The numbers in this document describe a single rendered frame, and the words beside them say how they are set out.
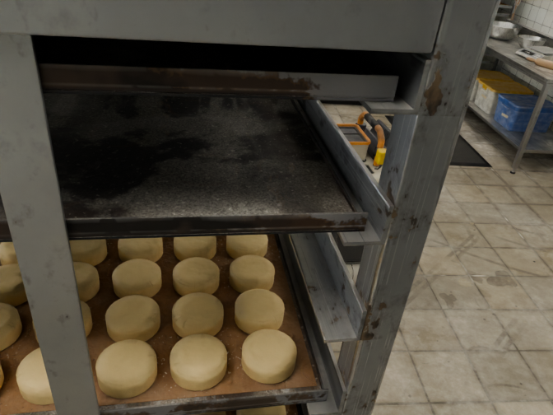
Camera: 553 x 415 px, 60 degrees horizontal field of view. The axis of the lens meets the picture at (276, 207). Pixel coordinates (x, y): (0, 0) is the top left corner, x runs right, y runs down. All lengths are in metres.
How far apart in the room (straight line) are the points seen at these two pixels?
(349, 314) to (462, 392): 2.19
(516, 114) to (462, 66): 4.84
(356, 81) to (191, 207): 0.14
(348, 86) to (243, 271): 0.30
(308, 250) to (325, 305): 0.07
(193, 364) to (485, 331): 2.56
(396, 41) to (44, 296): 0.25
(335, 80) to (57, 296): 0.21
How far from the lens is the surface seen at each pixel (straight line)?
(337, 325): 0.38
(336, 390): 0.44
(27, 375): 0.45
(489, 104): 5.52
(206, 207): 0.33
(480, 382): 2.64
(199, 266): 0.53
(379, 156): 2.33
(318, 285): 0.41
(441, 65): 0.28
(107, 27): 0.24
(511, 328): 3.01
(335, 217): 0.31
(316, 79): 0.27
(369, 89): 0.28
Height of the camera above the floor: 1.85
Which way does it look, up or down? 32 degrees down
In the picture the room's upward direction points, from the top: 6 degrees clockwise
